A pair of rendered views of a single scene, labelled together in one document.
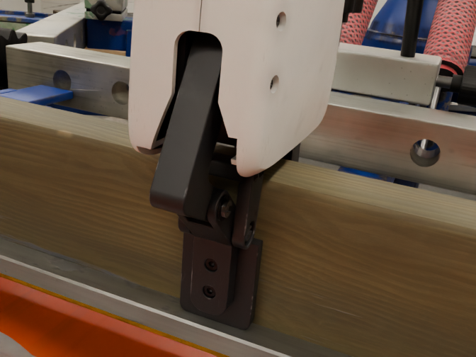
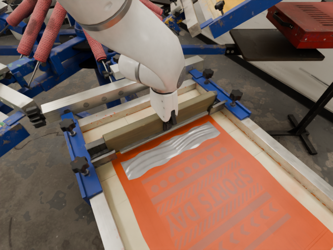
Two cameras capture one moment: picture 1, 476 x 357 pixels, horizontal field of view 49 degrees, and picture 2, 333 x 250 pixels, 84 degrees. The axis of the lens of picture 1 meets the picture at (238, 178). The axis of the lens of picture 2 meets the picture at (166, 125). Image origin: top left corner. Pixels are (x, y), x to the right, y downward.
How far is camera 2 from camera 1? 48 cm
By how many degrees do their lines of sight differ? 49
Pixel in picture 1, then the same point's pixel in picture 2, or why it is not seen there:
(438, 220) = (186, 106)
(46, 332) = (145, 147)
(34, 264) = (144, 141)
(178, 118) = (172, 117)
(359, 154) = (141, 88)
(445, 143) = not seen: hidden behind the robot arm
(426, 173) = not seen: hidden behind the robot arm
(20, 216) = (138, 138)
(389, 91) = not seen: hidden behind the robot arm
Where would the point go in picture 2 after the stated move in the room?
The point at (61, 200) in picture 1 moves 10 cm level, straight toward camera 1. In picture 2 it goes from (144, 132) to (174, 140)
